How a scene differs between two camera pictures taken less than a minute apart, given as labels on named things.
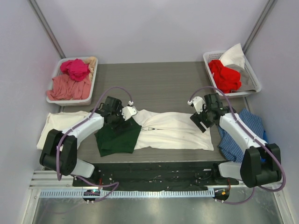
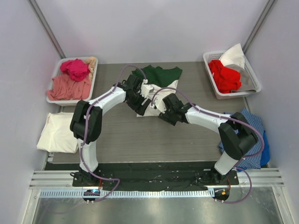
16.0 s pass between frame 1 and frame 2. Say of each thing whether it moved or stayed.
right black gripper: moved
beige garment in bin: stayed
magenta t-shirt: stayed
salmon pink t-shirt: stayed
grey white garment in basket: stayed
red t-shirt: stayed
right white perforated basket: stayed
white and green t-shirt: moved
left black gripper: moved
